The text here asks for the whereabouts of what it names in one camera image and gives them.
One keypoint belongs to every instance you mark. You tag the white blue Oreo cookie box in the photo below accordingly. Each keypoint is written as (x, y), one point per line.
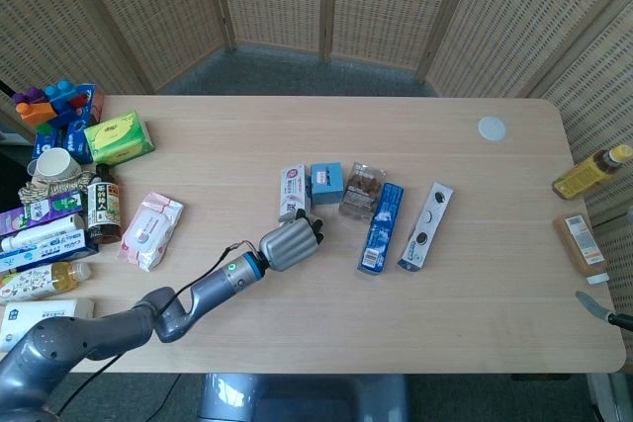
(425, 224)

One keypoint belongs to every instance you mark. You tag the dark tea bottle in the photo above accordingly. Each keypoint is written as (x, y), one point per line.
(104, 207)

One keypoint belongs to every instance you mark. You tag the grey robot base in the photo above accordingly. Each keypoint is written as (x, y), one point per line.
(297, 399)

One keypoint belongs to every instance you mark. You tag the green tissue pack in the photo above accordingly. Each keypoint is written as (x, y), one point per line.
(118, 138)

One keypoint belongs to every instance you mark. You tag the yellow tea bottle floral label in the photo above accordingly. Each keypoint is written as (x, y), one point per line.
(39, 283)

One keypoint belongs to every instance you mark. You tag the yellow tea bottle yellow cap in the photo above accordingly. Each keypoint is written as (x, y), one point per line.
(586, 175)

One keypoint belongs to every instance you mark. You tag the pink white wet wipes pack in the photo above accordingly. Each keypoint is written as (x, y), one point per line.
(148, 231)

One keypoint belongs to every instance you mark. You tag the white tube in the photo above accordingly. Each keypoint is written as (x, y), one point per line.
(39, 236)

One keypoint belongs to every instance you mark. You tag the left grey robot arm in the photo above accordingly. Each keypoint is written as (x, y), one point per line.
(222, 283)

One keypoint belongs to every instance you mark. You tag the brown bottle white cap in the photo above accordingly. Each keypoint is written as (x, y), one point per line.
(581, 244)

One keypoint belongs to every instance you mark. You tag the white paper cup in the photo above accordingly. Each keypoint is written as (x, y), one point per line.
(54, 162)

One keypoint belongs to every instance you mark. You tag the white round table cap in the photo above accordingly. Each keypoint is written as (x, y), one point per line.
(492, 128)

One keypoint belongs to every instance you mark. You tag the blue white flat box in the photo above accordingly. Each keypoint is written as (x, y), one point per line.
(44, 254)

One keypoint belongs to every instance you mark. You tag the white printed carton box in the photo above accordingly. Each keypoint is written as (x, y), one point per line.
(293, 186)

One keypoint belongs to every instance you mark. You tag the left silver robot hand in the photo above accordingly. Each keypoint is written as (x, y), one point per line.
(289, 244)

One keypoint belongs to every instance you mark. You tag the blue red tissue pack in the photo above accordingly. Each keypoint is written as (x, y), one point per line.
(91, 98)

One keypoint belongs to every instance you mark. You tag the clear bag of cookies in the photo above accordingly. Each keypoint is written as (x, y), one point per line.
(361, 190)

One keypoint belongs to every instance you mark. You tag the light blue cube box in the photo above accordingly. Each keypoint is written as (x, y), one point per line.
(326, 182)

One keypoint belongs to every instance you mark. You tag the colourful toy blocks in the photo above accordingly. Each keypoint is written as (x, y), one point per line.
(47, 103)

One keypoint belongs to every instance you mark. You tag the blue Oreo box with barcode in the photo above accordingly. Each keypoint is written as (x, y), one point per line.
(381, 224)

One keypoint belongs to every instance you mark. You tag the purple carton box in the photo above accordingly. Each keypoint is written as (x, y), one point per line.
(39, 212)

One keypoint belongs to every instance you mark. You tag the white box bottom left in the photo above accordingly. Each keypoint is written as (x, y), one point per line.
(44, 315)

